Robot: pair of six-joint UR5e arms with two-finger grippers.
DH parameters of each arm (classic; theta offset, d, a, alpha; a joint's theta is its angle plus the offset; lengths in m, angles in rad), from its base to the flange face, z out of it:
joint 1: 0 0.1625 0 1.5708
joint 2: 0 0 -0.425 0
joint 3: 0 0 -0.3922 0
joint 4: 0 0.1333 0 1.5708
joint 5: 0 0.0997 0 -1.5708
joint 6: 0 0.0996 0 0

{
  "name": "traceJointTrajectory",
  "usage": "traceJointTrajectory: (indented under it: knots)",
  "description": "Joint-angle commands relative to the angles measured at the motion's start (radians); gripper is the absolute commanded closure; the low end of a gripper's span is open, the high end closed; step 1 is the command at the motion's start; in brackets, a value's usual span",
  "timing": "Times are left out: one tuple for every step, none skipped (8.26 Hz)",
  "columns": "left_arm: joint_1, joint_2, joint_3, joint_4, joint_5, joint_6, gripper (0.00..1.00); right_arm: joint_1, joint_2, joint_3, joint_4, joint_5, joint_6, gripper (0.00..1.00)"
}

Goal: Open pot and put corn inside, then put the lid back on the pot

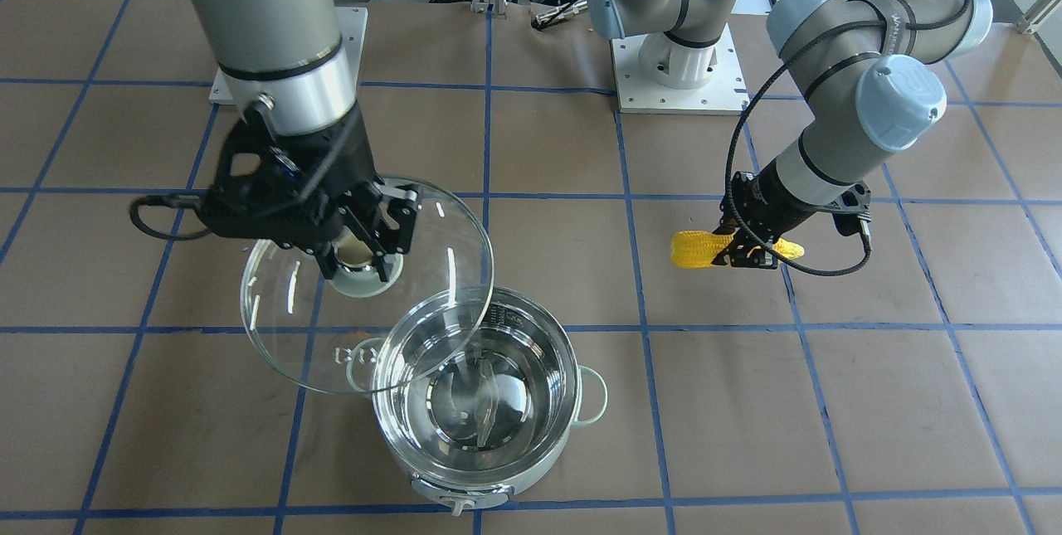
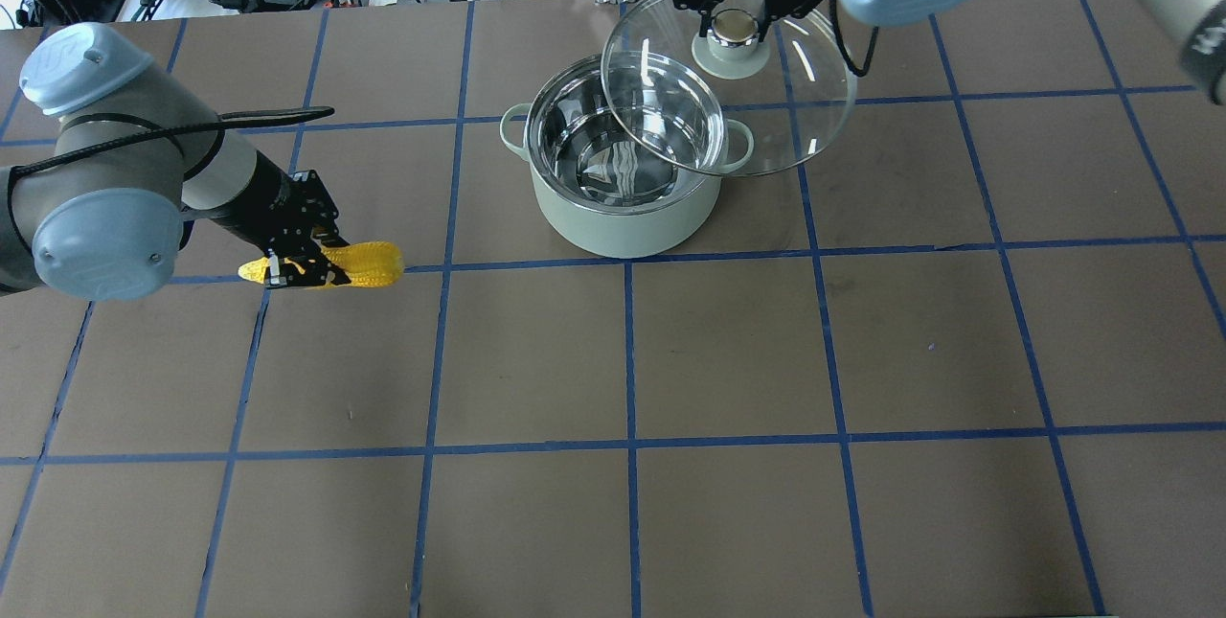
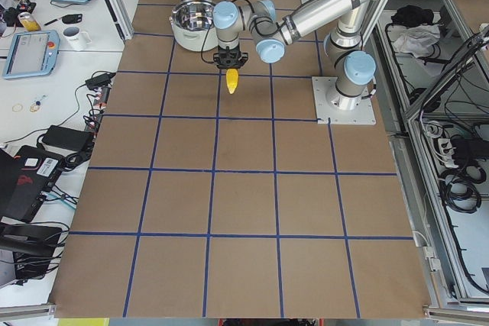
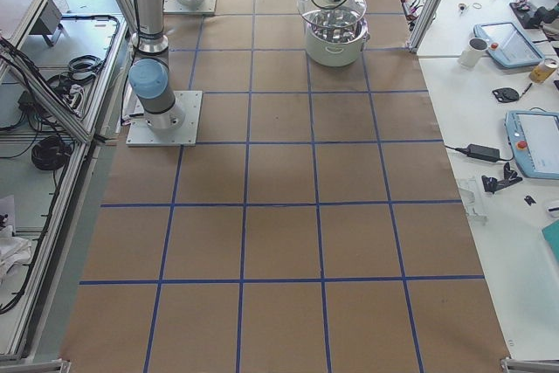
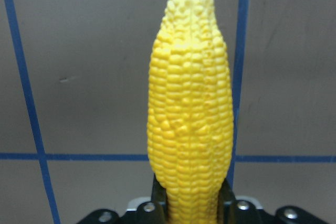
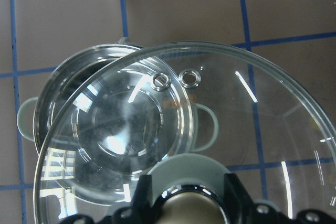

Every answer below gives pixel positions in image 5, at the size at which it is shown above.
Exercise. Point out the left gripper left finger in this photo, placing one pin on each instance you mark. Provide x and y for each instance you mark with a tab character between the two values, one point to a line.
151	211

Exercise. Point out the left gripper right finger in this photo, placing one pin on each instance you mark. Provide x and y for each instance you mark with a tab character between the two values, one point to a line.
232	209

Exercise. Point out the yellow corn cob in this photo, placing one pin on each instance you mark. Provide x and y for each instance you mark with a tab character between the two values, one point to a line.
190	111

